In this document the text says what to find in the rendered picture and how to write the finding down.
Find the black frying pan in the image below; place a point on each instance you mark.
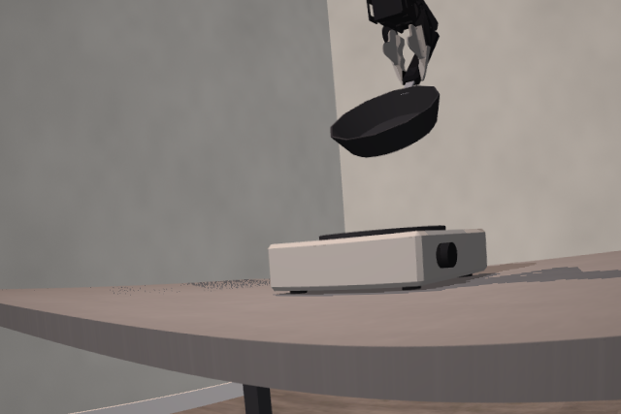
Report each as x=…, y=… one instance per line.
x=416, y=107

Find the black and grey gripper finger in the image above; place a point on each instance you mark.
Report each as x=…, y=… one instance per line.
x=420, y=41
x=393, y=49

